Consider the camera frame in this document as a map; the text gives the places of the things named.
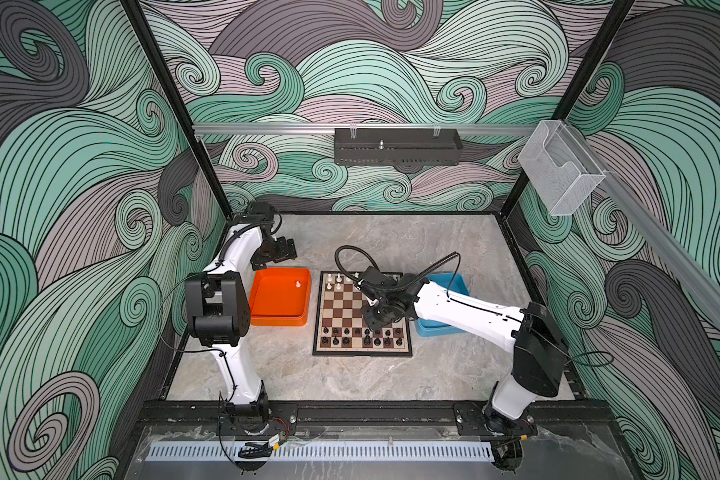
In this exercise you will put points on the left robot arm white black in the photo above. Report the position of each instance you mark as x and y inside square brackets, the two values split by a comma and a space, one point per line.
[217, 305]

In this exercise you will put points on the blue plastic tray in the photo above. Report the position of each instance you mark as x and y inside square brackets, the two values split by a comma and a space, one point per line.
[430, 328]

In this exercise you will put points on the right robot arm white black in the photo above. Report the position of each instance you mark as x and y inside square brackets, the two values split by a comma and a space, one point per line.
[539, 350]

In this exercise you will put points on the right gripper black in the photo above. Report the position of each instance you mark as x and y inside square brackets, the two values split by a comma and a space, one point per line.
[370, 320]

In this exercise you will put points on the clear acrylic wall holder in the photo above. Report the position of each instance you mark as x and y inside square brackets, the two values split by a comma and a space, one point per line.
[560, 165]

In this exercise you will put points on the aluminium rail right wall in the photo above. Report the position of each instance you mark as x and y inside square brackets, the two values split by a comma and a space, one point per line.
[659, 204]

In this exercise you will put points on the aluminium rail back wall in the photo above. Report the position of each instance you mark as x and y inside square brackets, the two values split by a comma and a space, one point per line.
[281, 128]

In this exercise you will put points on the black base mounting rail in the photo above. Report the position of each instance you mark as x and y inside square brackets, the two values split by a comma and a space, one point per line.
[314, 412]

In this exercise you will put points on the orange plastic tray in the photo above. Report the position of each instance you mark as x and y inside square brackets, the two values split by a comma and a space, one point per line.
[274, 299]

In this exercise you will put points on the brown cream chess board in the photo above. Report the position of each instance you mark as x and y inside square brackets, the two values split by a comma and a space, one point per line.
[340, 330]

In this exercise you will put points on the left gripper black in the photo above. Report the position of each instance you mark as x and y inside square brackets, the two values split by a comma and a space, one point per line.
[285, 251]

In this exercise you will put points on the white slotted cable duct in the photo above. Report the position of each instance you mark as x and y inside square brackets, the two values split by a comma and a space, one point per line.
[361, 451]

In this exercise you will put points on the aluminium rail wall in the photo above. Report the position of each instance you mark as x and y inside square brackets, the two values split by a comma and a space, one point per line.
[281, 128]
[659, 204]

